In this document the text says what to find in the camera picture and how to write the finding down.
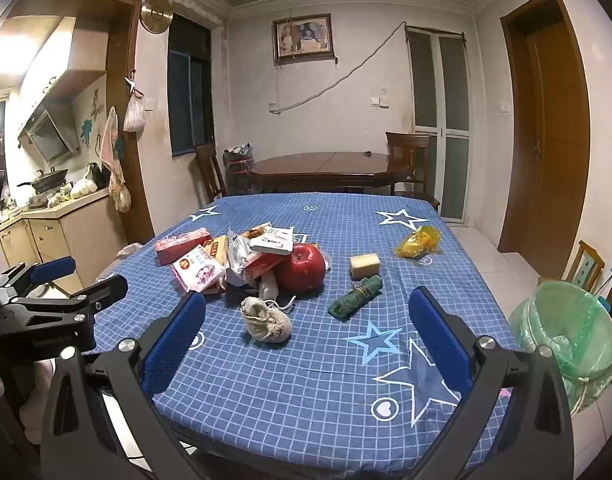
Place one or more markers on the gold wall clock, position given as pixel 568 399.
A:
pixel 156 14

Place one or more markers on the brown wooden door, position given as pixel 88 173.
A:
pixel 551 130

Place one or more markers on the round dark wooden table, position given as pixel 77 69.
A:
pixel 331 165

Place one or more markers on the blue star checked tablecloth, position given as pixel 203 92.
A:
pixel 296 385

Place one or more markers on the white hanging plastic bag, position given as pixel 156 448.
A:
pixel 134 115

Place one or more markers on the black wok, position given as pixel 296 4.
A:
pixel 48 177

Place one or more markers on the dark window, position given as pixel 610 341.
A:
pixel 190 90

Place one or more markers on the orange snack packet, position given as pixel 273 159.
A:
pixel 216 250

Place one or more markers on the beige kitchen cabinet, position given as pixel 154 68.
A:
pixel 60 240

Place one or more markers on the pink red packet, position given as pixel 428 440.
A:
pixel 183 245

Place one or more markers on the pale yellow sponge block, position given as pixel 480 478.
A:
pixel 364 265

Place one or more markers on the steel range hood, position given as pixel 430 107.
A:
pixel 48 132

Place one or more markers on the black bag with red band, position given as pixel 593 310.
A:
pixel 238 170

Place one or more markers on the white bag on counter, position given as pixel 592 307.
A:
pixel 83 187

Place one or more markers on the green cloth bundle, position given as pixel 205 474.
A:
pixel 356 297

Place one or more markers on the white paper box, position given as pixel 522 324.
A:
pixel 272 242

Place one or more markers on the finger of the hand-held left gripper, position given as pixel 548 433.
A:
pixel 100 292
pixel 50 269

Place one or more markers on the frosted glass door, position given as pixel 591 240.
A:
pixel 441 125

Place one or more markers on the pink snack packet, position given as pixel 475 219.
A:
pixel 198 270

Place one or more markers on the trash bin with green bag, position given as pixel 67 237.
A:
pixel 561 335

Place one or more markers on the small wooden chair teal back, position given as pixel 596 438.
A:
pixel 581 265

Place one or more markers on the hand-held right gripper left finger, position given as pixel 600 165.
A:
pixel 173 340

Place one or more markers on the white double light switch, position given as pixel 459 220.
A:
pixel 380 101

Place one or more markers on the framed wall picture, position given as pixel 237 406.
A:
pixel 302 39

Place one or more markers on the yellow plastic wrapper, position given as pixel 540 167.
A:
pixel 418 244

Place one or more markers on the red apple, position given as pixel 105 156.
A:
pixel 301 270

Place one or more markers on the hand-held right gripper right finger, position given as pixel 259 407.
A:
pixel 438 340

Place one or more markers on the dark wooden dining chair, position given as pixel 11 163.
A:
pixel 411 160
pixel 210 170

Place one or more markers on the beige hanging bag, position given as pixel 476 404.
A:
pixel 120 192

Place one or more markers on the pink hanging cloth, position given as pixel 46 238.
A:
pixel 108 140

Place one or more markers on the wooden doorway frame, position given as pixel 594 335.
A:
pixel 135 110

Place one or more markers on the person's left hand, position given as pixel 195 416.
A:
pixel 35 410

